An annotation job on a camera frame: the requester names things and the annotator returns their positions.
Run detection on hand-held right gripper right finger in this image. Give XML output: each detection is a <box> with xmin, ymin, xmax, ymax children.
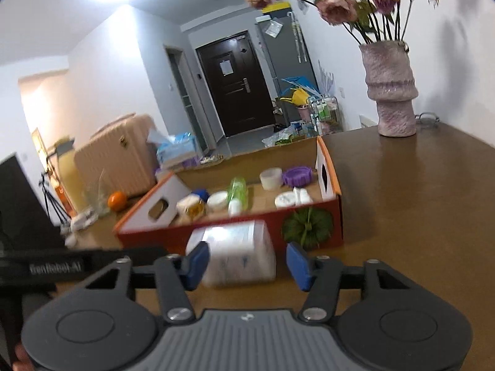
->
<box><xmin>285</xmin><ymin>241</ymin><xmax>411</xmax><ymax>323</ymax></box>

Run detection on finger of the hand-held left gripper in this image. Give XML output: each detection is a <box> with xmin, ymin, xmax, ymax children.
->
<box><xmin>93</xmin><ymin>246</ymin><xmax>167</xmax><ymax>269</ymax></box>

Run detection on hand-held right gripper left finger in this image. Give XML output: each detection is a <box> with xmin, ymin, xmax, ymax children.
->
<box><xmin>84</xmin><ymin>241</ymin><xmax>210</xmax><ymax>323</ymax></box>

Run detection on white tissue pack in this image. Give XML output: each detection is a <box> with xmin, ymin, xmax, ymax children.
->
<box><xmin>186</xmin><ymin>220</ymin><xmax>278</xmax><ymax>288</ymax></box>

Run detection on red cardboard box pumpkin print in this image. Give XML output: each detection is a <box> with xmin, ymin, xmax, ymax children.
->
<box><xmin>114</xmin><ymin>136</ymin><xmax>344</xmax><ymax>256</ymax></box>

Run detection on small jar cream lid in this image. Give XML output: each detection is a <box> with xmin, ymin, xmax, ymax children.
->
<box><xmin>177</xmin><ymin>195</ymin><xmax>206</xmax><ymax>218</ymax></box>

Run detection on white ribbed round lid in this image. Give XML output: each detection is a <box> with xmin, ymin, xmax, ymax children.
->
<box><xmin>206</xmin><ymin>191</ymin><xmax>230</xmax><ymax>212</ymax></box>

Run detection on white plastic cup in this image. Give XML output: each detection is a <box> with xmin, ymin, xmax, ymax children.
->
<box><xmin>260</xmin><ymin>167</ymin><xmax>284</xmax><ymax>191</ymax></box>

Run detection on person's left hand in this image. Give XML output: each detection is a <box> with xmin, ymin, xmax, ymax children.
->
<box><xmin>11</xmin><ymin>343</ymin><xmax>37</xmax><ymax>371</ymax></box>

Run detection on orange fruit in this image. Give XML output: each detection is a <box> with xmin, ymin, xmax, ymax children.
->
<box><xmin>107</xmin><ymin>191</ymin><xmax>128</xmax><ymax>212</ymax></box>

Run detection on white power strip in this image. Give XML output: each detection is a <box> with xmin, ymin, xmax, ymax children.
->
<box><xmin>71</xmin><ymin>208</ymin><xmax>98</xmax><ymax>229</ymax></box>

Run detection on clear glass cup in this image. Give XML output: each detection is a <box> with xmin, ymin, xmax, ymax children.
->
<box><xmin>86</xmin><ymin>169</ymin><xmax>111</xmax><ymax>218</ymax></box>

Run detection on black monitor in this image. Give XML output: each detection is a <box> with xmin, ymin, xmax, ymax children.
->
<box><xmin>0</xmin><ymin>153</ymin><xmax>67</xmax><ymax>249</ymax></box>

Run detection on black tripod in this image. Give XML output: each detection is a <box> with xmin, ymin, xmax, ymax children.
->
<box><xmin>38</xmin><ymin>172</ymin><xmax>73</xmax><ymax>225</ymax></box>

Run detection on green plastic bottle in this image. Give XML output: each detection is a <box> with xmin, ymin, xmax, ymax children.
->
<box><xmin>227</xmin><ymin>177</ymin><xmax>249</xmax><ymax>216</ymax></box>

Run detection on purple ribbed lid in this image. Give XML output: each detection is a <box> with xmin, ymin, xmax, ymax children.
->
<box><xmin>282</xmin><ymin>166</ymin><xmax>312</xmax><ymax>187</ymax></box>

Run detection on beige ribbed suitcase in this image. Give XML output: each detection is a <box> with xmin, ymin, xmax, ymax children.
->
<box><xmin>73</xmin><ymin>113</ymin><xmax>160</xmax><ymax>198</ymax></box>

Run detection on yellow thermos jug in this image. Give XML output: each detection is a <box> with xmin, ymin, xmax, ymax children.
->
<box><xmin>45</xmin><ymin>137</ymin><xmax>85</xmax><ymax>210</ymax></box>

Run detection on purple packet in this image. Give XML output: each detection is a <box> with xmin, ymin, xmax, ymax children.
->
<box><xmin>154</xmin><ymin>156</ymin><xmax>200</xmax><ymax>172</ymax></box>

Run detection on blue tissue box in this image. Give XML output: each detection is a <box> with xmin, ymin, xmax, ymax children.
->
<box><xmin>146</xmin><ymin>129</ymin><xmax>200</xmax><ymax>164</ymax></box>

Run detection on plastic bags pile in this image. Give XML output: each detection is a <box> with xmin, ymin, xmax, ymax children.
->
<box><xmin>262</xmin><ymin>121</ymin><xmax>318</xmax><ymax>148</ymax></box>

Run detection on cluttered storage rack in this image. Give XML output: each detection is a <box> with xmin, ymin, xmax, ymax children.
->
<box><xmin>307</xmin><ymin>94</ymin><xmax>345</xmax><ymax>134</ymax></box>

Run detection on yellow watering can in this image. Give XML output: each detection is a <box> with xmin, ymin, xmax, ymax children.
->
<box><xmin>280</xmin><ymin>87</ymin><xmax>311</xmax><ymax>108</ymax></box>

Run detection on blue umbrella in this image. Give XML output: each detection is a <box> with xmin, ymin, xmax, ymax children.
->
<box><xmin>281</xmin><ymin>76</ymin><xmax>318</xmax><ymax>94</ymax></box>

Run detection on dark brown entrance door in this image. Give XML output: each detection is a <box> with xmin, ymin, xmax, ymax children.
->
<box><xmin>196</xmin><ymin>30</ymin><xmax>278</xmax><ymax>138</ymax></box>

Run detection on pink textured vase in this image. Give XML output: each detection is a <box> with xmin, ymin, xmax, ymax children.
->
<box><xmin>358</xmin><ymin>41</ymin><xmax>419</xmax><ymax>137</ymax></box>

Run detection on grey refrigerator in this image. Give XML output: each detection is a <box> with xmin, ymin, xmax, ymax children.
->
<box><xmin>255</xmin><ymin>9</ymin><xmax>320</xmax><ymax>128</ymax></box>

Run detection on clear plastic bag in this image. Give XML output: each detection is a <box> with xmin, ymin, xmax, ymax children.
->
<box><xmin>265</xmin><ymin>19</ymin><xmax>284</xmax><ymax>39</ymax></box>

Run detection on yellow box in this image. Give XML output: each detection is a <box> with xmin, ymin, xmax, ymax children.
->
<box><xmin>262</xmin><ymin>2</ymin><xmax>291</xmax><ymax>15</ymax></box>

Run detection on dried pink flowers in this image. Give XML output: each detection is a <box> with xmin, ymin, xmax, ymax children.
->
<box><xmin>244</xmin><ymin>0</ymin><xmax>440</xmax><ymax>45</ymax></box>

